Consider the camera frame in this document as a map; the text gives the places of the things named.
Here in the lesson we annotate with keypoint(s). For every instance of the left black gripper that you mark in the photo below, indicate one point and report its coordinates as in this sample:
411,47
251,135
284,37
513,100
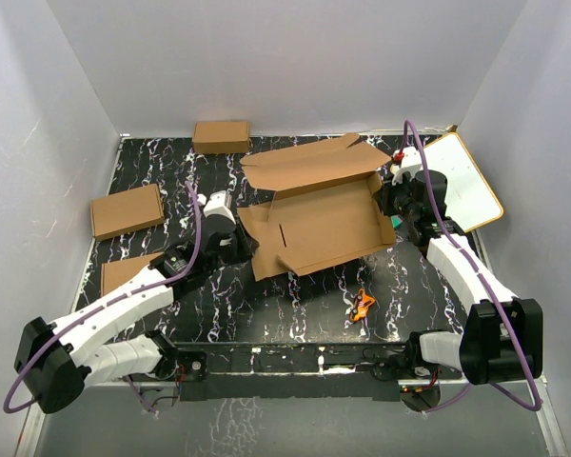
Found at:
246,248

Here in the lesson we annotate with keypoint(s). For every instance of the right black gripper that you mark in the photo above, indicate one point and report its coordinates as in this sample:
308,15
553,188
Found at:
386,192

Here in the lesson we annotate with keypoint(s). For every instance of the large cardboard box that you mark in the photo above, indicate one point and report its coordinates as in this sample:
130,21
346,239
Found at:
323,212

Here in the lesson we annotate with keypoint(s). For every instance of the orange toy truck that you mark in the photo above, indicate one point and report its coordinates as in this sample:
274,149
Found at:
363,302

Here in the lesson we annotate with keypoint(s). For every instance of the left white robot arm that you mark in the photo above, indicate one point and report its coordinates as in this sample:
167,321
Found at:
57,361

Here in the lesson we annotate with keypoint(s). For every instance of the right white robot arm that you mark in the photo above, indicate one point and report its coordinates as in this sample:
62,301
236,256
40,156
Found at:
502,339

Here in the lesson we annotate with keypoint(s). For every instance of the folded cardboard box left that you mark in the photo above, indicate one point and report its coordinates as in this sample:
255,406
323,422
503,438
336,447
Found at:
126,212

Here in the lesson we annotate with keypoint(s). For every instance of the folded cardboard box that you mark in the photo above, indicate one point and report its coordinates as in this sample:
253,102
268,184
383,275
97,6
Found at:
115,274
221,137
126,212

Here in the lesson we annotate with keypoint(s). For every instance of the folded cardboard box back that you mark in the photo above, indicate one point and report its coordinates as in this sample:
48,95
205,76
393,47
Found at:
221,137

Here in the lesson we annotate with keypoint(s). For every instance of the folded cardboard box front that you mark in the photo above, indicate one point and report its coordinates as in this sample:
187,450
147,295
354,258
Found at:
115,274

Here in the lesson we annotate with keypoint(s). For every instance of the green eraser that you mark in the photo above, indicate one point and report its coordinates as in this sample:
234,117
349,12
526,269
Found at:
396,221

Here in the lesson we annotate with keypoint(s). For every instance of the white board yellow rim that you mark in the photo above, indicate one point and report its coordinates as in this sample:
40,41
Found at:
470,201

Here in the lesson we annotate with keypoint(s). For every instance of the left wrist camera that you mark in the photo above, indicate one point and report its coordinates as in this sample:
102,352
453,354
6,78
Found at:
219,203

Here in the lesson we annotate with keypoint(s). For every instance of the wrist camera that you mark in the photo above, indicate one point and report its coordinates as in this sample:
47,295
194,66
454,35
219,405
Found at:
219,203
408,160

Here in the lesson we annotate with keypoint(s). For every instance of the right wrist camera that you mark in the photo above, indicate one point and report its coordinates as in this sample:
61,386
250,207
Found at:
408,160

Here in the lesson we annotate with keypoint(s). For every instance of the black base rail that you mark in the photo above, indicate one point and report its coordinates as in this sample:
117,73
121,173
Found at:
377,371

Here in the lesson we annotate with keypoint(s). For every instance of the aluminium frame rail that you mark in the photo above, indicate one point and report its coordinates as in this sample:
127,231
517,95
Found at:
108,421

